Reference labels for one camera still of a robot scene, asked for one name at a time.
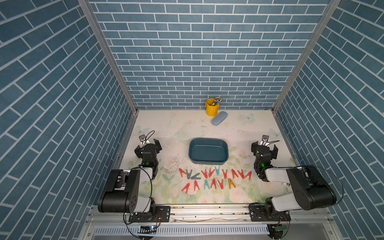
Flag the red clothespin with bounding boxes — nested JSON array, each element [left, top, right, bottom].
[[222, 170, 228, 179], [208, 168, 216, 178], [231, 169, 239, 179], [179, 169, 187, 177], [245, 171, 252, 181], [238, 170, 245, 179], [201, 169, 209, 179]]

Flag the grey-teal clothespin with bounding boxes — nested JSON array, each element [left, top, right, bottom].
[[191, 173, 201, 180], [186, 170, 193, 180]]

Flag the orange clothespin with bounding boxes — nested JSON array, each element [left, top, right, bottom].
[[228, 179, 236, 189]]

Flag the teal clothespin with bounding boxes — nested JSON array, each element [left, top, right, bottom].
[[215, 166, 221, 176]]

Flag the teal plastic storage box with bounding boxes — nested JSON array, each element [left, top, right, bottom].
[[189, 138, 229, 165]]

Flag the red clothespin second row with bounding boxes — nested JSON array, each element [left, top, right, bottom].
[[210, 179, 217, 189], [217, 179, 224, 190], [194, 180, 200, 192], [182, 183, 190, 194]]

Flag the teal clothespin second row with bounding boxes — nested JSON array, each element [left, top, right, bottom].
[[204, 179, 210, 190]]

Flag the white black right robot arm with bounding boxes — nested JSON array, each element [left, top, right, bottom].
[[251, 141, 338, 213]]

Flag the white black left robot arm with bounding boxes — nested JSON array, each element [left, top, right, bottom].
[[98, 136, 162, 219]]

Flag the grey fabric glasses case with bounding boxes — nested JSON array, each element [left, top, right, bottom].
[[211, 111, 228, 126]]

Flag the yellow metal bucket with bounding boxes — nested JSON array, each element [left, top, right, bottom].
[[205, 98, 220, 117]]

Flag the pens in bucket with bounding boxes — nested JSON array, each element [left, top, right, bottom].
[[211, 97, 222, 106]]

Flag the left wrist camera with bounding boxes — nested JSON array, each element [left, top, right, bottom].
[[139, 135, 147, 148]]

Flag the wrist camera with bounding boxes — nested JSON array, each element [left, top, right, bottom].
[[139, 135, 147, 148], [261, 135, 269, 146]]

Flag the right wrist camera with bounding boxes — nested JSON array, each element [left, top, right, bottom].
[[261, 135, 269, 146]]

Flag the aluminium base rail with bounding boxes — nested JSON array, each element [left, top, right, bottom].
[[83, 203, 334, 226]]

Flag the left aluminium corner post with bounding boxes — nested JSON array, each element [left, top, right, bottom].
[[78, 0, 138, 115]]

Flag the aluminium corner post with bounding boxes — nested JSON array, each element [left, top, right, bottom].
[[272, 0, 341, 116], [78, 0, 138, 115]]

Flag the right aluminium corner post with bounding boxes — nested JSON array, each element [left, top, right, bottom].
[[272, 0, 341, 116]]

